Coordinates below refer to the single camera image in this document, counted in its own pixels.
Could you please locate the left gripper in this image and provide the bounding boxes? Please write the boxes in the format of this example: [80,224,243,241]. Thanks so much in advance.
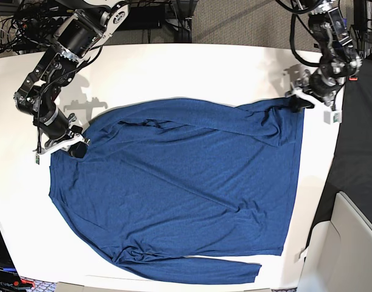
[286,69,345,113]

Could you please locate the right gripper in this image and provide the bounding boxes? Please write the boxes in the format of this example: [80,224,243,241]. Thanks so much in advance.
[33,109,90,158]

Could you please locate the blue long-sleeve shirt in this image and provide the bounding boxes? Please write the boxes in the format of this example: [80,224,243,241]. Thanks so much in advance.
[49,99,304,285]

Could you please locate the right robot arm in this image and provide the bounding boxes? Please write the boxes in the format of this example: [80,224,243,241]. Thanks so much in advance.
[14,1,130,159]

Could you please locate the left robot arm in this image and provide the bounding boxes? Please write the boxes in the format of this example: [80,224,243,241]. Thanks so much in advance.
[276,1,362,112]

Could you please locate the black box with red label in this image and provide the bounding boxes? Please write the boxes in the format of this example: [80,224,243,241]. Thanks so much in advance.
[0,231,19,291]

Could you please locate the white plastic bin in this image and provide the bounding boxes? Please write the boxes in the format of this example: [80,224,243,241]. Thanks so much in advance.
[297,192,372,292]

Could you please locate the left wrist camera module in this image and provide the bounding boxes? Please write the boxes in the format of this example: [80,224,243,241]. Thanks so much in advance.
[323,110,342,125]

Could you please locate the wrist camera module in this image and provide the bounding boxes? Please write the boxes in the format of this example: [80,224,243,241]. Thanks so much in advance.
[323,110,342,125]
[35,153,40,165]

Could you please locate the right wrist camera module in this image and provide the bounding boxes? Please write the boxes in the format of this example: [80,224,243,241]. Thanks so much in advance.
[35,153,40,165]

